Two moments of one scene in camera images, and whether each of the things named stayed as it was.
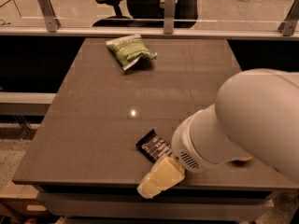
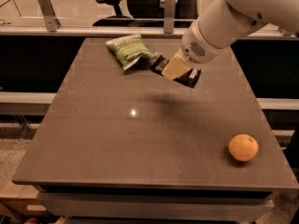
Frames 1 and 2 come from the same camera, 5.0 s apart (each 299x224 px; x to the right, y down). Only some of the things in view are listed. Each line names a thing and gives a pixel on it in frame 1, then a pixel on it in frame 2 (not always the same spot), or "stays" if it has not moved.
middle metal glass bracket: x=169 y=11 stays
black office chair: x=144 y=9 stays
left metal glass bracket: x=51 y=21 stays
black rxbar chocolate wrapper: x=153 y=147 -> x=177 y=68
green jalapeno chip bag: x=129 y=49 stays
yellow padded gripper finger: x=163 y=174 -> x=177 y=65
